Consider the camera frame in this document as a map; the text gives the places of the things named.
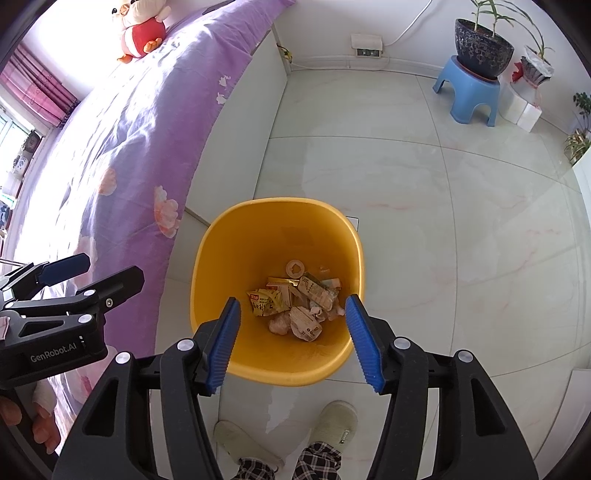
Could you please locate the yellow trash bin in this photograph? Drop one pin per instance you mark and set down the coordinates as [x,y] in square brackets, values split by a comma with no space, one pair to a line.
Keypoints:
[277,230]

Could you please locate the white wall power box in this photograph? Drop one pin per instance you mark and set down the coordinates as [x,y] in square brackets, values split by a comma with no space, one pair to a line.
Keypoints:
[367,45]

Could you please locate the pink tissue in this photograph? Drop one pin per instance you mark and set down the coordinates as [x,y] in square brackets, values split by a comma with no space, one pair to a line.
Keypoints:
[279,325]

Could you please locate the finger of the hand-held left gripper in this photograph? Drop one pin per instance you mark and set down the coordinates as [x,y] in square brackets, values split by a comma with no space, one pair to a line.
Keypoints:
[115,286]
[64,270]

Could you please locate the plant in small blue-white pot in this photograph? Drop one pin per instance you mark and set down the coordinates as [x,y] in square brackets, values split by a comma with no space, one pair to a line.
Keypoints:
[19,164]

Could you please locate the blue plastic stool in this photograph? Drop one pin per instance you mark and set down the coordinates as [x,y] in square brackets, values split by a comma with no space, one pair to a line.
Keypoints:
[466,92]

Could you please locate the white boxes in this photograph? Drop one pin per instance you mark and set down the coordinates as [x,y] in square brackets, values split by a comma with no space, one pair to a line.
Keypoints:
[521,108]

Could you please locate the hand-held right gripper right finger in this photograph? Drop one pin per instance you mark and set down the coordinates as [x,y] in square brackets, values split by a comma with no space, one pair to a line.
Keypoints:
[364,346]

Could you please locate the tall plant in dark pot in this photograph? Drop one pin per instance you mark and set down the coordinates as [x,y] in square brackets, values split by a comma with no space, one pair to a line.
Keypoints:
[482,46]

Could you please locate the chick plush toy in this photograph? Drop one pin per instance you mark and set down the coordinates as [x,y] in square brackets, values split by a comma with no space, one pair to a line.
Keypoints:
[143,39]

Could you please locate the white slipper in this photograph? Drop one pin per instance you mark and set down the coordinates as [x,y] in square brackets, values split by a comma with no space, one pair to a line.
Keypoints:
[332,422]
[244,443]

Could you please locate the plant in silver wrapped pot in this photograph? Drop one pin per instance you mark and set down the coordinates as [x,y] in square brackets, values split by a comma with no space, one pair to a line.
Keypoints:
[535,69]

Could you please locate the pink patterned curtain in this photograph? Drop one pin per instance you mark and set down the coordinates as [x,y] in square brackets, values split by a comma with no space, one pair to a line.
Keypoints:
[41,87]

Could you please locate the leafy green plant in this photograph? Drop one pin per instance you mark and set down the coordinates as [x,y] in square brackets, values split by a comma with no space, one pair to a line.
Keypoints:
[579,138]

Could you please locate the purple floral bed sheet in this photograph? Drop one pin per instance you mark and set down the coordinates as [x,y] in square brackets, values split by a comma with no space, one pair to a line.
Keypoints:
[138,138]

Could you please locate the person's plaid trouser leg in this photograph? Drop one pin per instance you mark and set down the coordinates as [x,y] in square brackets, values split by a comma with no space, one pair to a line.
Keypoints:
[318,461]
[256,468]

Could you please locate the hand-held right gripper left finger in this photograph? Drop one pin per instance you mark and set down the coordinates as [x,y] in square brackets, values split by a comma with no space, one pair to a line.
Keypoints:
[221,350]

